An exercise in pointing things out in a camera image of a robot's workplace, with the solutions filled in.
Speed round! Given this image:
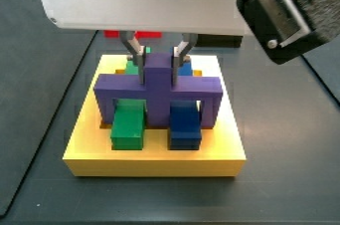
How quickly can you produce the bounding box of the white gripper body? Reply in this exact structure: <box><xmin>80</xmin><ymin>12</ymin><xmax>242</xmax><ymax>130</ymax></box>
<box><xmin>41</xmin><ymin>0</ymin><xmax>249</xmax><ymax>36</ymax></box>

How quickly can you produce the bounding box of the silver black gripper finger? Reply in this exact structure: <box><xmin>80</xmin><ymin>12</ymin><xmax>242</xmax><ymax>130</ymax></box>
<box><xmin>170</xmin><ymin>33</ymin><xmax>197</xmax><ymax>85</ymax></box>
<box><xmin>120</xmin><ymin>31</ymin><xmax>146</xmax><ymax>84</ymax></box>

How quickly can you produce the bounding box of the purple comb-shaped block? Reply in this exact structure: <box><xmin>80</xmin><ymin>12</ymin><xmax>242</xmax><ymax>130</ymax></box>
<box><xmin>93</xmin><ymin>54</ymin><xmax>222</xmax><ymax>128</ymax></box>

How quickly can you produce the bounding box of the yellow white base board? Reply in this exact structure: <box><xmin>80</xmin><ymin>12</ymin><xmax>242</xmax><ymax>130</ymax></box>
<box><xmin>61</xmin><ymin>54</ymin><xmax>246</xmax><ymax>178</ymax></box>

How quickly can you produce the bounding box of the red comb-shaped block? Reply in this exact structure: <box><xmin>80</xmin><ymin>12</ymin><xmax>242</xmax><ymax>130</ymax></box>
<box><xmin>104</xmin><ymin>30</ymin><xmax>164</xmax><ymax>40</ymax></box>

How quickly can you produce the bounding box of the blue block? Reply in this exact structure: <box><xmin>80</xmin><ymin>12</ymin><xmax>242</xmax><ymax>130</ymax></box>
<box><xmin>166</xmin><ymin>47</ymin><xmax>202</xmax><ymax>151</ymax></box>

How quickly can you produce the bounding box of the green block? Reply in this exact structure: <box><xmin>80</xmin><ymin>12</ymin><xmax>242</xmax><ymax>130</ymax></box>
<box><xmin>109</xmin><ymin>47</ymin><xmax>153</xmax><ymax>151</ymax></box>

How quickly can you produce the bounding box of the black angle bracket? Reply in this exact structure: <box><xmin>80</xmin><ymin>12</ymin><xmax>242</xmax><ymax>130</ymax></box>
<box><xmin>196</xmin><ymin>34</ymin><xmax>242</xmax><ymax>48</ymax></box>

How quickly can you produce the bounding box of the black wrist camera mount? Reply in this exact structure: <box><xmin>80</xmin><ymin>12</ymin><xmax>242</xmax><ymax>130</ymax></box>
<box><xmin>236</xmin><ymin>0</ymin><xmax>340</xmax><ymax>64</ymax></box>

